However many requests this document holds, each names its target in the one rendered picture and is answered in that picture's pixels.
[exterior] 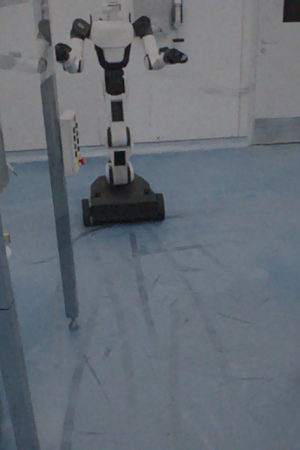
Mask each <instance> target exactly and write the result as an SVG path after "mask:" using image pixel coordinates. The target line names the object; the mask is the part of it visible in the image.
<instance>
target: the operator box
mask: <svg viewBox="0 0 300 450"><path fill-rule="evenodd" d="M74 115H76V119H77V110H75V111H74V110H67V111H65V112H64V114H63V115H62V117H61V118H60V126H59V132H61V137H62V154H63V164H62V169H63V170H64V173H65V176H76V175H77V174H78V171H79V169H80V166H81V162H80V166H79V167H78V164H77V157H76V156H75V152H76V151H77V150H75V143H76V144H77V141H75V142H74V135H75V136H76V137H77V130H78V128H76V132H75V134H74V133H73V127H76V122H77V124H78V120H76V122H75V121H74ZM78 137H79V131H78ZM78 137H77V138H78ZM77 145H79V147H80V142H79V144H77ZM78 155H79V157H80V159H81V156H80V155H81V153H80V151H79V152H77V156H78Z"/></svg>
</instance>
